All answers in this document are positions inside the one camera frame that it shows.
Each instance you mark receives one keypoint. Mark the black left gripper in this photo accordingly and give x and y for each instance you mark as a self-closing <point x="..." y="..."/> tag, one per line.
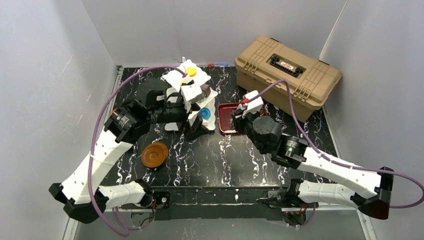
<point x="187" y="117"/>

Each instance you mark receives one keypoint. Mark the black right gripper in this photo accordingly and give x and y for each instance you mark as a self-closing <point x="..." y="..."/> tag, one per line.
<point x="240" y="117"/>

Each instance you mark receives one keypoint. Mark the blue sprinkled donut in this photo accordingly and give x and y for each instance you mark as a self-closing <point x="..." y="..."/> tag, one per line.
<point x="205" y="113"/>

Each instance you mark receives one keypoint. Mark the chocolate swirl roll cake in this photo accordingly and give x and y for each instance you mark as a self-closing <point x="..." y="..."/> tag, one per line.
<point x="206" y="90"/>

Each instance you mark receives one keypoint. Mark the white three-tier cake stand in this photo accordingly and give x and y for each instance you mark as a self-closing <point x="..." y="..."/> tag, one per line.
<point x="176" y="80"/>

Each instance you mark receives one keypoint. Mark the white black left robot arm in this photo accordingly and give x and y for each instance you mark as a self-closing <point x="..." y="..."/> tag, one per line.
<point x="83" y="196"/>

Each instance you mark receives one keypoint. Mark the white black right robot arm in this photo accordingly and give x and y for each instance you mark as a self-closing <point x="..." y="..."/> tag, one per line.
<point x="366" y="191"/>

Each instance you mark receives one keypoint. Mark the red dessert tray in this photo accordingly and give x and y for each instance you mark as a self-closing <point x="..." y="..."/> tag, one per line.
<point x="224" y="118"/>

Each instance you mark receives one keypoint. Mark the brown round wooden lid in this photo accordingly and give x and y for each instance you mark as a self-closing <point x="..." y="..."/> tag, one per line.
<point x="154" y="155"/>

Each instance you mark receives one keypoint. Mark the tan plastic toolbox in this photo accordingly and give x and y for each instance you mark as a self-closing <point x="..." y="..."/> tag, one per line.
<point x="267" y="60"/>

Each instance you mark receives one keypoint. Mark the red blue screwdriver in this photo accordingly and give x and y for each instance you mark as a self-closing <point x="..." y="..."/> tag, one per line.
<point x="218" y="64"/>

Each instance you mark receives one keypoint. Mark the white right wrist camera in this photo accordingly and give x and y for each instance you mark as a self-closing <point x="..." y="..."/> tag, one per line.
<point x="252" y="103"/>

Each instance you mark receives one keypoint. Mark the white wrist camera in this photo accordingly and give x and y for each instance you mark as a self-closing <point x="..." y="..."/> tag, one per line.
<point x="192" y="92"/>
<point x="252" y="103"/>

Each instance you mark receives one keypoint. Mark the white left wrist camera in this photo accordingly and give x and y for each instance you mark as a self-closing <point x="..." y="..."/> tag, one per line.
<point x="192" y="92"/>

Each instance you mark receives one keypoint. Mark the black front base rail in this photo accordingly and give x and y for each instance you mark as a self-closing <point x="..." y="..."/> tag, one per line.
<point x="189" y="202"/>

